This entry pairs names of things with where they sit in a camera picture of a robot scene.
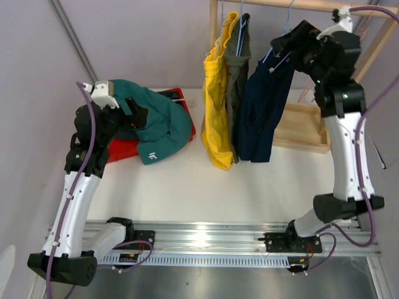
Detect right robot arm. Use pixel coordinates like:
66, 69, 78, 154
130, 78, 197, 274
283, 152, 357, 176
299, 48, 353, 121
271, 21, 385, 252

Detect yellow shorts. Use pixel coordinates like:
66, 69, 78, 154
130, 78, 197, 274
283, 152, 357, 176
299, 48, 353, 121
201, 12, 239, 170

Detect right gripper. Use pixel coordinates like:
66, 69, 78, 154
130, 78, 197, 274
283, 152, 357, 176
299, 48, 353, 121
271, 21, 330, 85

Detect dark grey shorts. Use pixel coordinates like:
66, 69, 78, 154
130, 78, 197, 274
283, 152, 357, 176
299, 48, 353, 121
116, 90, 181, 141

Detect aluminium rail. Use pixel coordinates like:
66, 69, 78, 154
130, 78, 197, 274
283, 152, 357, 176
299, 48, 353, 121
82, 221, 382, 257

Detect blue hanger of navy shorts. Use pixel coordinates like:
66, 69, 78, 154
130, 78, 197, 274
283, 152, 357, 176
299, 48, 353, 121
261, 0, 297, 74

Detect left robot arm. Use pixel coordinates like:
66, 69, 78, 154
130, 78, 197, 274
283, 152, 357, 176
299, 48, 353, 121
27, 102, 137, 287

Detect wooden clothes rack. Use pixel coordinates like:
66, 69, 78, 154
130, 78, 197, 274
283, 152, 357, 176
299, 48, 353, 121
209, 1, 398, 154

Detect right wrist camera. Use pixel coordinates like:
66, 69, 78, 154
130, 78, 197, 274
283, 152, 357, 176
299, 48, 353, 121
316, 5, 353, 40

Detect red plastic bin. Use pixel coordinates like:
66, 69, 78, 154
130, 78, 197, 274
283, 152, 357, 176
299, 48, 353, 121
108, 88, 196, 165

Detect slotted cable duct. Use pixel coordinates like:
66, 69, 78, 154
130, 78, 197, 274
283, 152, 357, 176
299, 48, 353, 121
98, 252, 290, 268

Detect blue hanger of olive shorts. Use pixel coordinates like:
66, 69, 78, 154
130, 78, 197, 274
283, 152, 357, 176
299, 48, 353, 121
236, 0, 249, 57

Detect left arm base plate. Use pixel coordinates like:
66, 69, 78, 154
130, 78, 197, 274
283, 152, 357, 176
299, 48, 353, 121
123, 230, 156, 251

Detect teal green shorts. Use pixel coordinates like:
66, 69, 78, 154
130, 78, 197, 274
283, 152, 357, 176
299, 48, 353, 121
112, 79, 192, 165

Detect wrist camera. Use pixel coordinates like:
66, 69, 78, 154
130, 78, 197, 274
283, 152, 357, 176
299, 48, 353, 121
316, 5, 353, 40
83, 80, 120, 109

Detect navy blue shorts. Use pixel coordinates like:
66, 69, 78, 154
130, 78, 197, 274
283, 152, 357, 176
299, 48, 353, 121
234, 53, 294, 163

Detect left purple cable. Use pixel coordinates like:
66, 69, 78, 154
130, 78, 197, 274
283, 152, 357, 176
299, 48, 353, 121
45, 81, 153, 299

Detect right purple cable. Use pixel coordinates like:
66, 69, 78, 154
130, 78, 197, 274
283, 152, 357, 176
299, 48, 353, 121
280, 6, 399, 278

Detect blue hanger of yellow shorts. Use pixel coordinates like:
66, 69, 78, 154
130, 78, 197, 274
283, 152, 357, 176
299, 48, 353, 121
204, 1, 239, 62

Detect purple cable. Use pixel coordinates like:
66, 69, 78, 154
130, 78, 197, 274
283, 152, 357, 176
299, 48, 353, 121
280, 6, 399, 278
45, 81, 153, 299

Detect pink hanger of teal shorts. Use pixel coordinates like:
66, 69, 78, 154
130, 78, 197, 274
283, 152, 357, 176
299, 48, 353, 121
297, 80, 314, 103

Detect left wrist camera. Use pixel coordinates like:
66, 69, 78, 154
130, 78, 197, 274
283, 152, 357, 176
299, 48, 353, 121
83, 80, 120, 109

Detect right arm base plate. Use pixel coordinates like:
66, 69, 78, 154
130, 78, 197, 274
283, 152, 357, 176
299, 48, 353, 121
257, 232, 322, 254

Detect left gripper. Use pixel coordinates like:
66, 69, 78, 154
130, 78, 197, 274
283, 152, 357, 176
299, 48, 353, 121
99, 97, 148, 146

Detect olive green shorts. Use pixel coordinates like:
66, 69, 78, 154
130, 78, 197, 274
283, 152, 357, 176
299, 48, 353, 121
224, 13, 252, 163

